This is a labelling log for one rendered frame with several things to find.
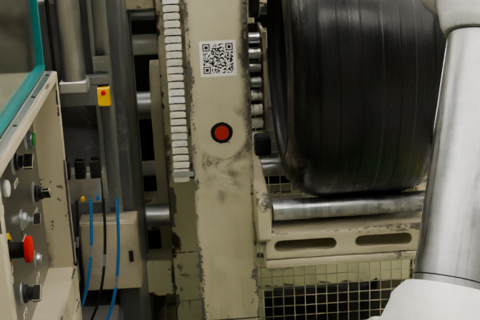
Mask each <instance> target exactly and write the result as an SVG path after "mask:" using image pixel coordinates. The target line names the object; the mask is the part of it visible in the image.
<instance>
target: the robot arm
mask: <svg viewBox="0 0 480 320"><path fill-rule="evenodd" d="M420 2H421V3H422V4H423V6H424V7H425V8H426V9H427V10H429V11H430V12H431V13H433V14H436V15H438V16H439V24H440V27H441V30H442V32H443V34H444V37H445V38H446V39H447V41H446V50H445V54H444V64H443V69H442V74H441V83H440V89H439V97H438V103H437V108H436V118H435V122H434V132H433V134H434V137H433V142H432V148H431V156H430V162H429V171H428V176H427V181H426V191H425V196H424V205H423V210H422V215H421V224H420V229H419V239H418V244H417V249H416V258H415V264H414V272H413V278H412V279H406V280H405V281H404V282H402V283H401V284H400V285H399V286H397V287H396V288H395V289H394V290H393V291H392V293H391V296H390V299H389V301H388V303H387V305H386V307H385V309H384V311H383V313H382V315H381V316H372V317H370V318H369V319H367V320H480V0H420Z"/></svg>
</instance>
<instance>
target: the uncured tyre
mask: <svg viewBox="0 0 480 320"><path fill-rule="evenodd" d="M266 20H267V49H268V65H269V86H270V95H271V109H272V116H273V122H274V131H275V136H276V143H277V146H278V150H279V156H280V159H281V165H282V168H283V171H284V175H285V177H286V178H287V179H288V180H289V181H290V182H291V183H293V184H294V185H295V186H296V187H298V188H299V189H300V190H302V191H303V192H304V193H305V194H309V195H313V196H338V195H350V194H372V193H384V192H396V191H403V190H406V189H410V188H412V187H414V186H416V185H417V184H418V183H419V182H420V181H421V180H422V179H423V178H424V177H425V176H426V175H427V174H428V171H429V162H430V156H431V148H432V142H433V137H434V134H433V132H434V122H435V118H436V108H437V103H438V97H439V89H440V83H441V74H442V69H443V64H444V54H445V50H446V41H447V39H446V38H445V37H444V34H443V32H442V30H441V27H440V24H439V16H438V15H436V14H433V13H431V12H430V11H429V10H427V9H426V8H425V7H424V6H423V4H422V3H421V2H420V0H267V9H266Z"/></svg>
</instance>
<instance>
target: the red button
mask: <svg viewBox="0 0 480 320"><path fill-rule="evenodd" d="M215 136H216V138H217V139H219V140H224V139H226V138H227V137H228V136H229V130H228V129H227V128H226V127H225V126H218V127H217V128H216V130H215Z"/></svg>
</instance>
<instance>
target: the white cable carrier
mask: <svg viewBox="0 0 480 320"><path fill-rule="evenodd" d="M162 4H163V12H164V14H163V18H164V35H165V43H166V44H165V49H166V65H167V68H166V71H167V80H168V88H169V90H168V93H169V110H170V124H171V145H172V152H173V161H174V163H173V165H174V172H180V171H193V170H194V169H193V166H189V145H188V136H187V122H186V101H185V93H184V75H185V74H187V66H185V67H183V54H182V41H181V19H180V11H179V0H162ZM185 181H190V177H177V178H174V182H185Z"/></svg>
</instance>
